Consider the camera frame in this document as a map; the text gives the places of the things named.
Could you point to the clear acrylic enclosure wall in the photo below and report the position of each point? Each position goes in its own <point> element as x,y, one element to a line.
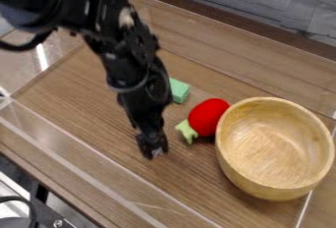
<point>66,132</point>

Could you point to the green rectangular foam block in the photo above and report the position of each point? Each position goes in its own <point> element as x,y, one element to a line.
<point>180,90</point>

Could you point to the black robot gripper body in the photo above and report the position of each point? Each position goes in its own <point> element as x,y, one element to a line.
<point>146,83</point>

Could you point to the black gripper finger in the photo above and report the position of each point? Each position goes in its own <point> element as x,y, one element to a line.
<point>128,105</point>
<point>152,145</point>

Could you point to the light wooden bowl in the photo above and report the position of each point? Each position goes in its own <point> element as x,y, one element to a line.
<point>274,147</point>

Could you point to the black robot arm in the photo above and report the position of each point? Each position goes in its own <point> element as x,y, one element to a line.
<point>126,45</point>

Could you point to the red plush strawberry fruit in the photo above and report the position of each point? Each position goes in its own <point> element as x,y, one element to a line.
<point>200,123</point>

